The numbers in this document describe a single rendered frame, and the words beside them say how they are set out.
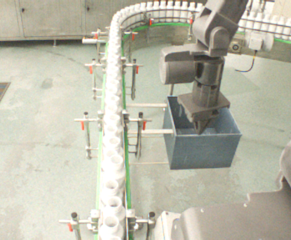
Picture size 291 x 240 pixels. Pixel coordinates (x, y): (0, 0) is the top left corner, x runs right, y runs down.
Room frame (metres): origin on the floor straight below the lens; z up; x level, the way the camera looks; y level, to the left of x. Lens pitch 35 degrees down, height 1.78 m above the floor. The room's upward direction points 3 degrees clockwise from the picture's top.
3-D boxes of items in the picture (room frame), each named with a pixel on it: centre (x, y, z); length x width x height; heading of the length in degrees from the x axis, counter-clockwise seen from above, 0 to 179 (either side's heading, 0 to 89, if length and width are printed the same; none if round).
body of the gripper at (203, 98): (0.53, -0.15, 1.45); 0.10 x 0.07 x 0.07; 110
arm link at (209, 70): (0.52, -0.14, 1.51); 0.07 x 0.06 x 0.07; 100
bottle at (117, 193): (0.50, 0.05, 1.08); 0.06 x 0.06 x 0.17
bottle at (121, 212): (0.45, 0.04, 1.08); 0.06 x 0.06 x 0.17
